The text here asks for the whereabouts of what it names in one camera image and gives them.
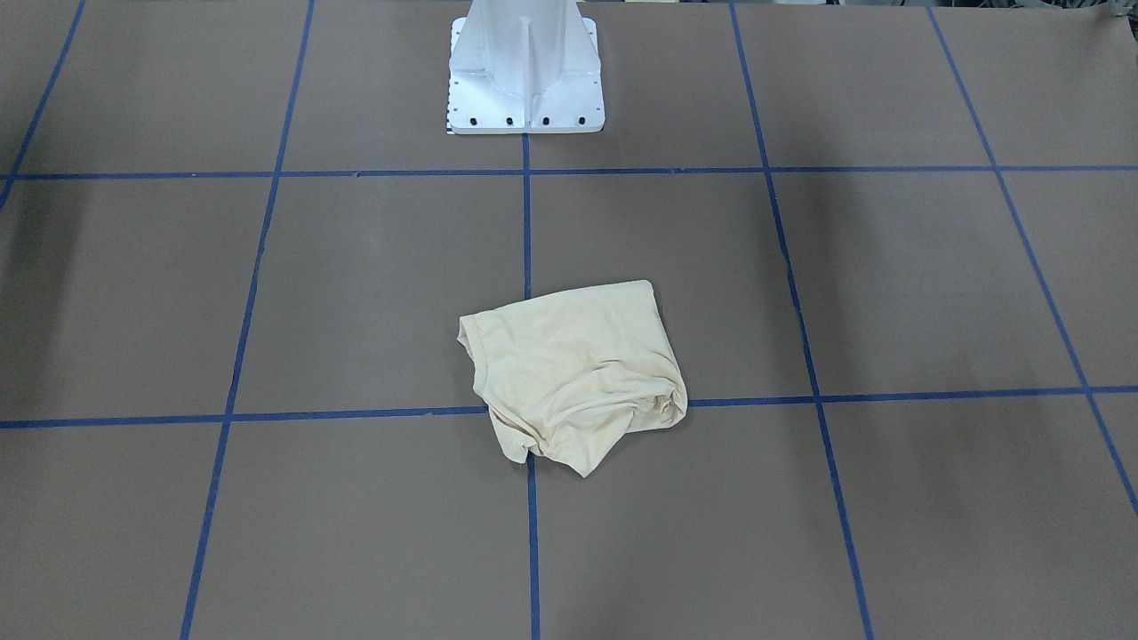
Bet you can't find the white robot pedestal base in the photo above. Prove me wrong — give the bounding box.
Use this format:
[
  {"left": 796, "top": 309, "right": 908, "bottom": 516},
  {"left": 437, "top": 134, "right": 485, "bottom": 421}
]
[{"left": 446, "top": 1, "right": 607, "bottom": 136}]

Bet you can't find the cream long-sleeve printed shirt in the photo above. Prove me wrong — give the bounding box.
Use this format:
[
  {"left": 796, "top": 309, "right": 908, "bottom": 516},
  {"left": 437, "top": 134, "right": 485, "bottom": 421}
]
[{"left": 457, "top": 279, "right": 688, "bottom": 477}]

